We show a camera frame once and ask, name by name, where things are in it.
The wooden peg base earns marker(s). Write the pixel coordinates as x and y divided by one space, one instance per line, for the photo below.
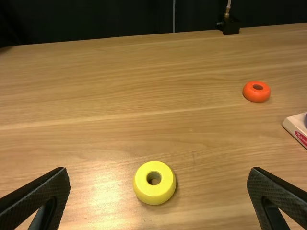
293 127

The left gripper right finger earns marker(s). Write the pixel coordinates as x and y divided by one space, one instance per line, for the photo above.
283 198

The black clamp stand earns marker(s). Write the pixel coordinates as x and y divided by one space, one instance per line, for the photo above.
231 27

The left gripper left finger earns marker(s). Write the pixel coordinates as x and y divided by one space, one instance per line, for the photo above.
31 201

